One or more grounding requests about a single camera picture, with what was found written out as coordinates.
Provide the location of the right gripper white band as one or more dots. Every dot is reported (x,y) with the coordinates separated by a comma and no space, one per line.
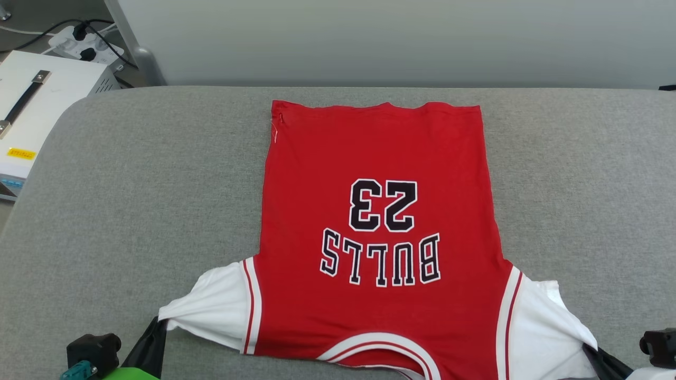
(652,375)

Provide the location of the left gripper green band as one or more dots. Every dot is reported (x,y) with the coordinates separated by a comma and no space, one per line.
(132,375)

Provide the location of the red basketball jersey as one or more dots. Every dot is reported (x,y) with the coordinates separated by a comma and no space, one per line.
(380,158)

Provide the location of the white power strip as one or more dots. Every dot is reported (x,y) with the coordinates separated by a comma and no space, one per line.
(68,45)

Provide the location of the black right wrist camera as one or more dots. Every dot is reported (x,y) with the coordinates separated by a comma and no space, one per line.
(660,347)

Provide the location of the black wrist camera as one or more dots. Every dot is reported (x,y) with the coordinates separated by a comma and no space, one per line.
(660,347)
(95,351)

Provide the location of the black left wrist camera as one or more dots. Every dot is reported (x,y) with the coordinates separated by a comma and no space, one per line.
(95,351)

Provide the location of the white partition frame post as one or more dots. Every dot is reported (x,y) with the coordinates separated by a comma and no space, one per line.
(142,58)

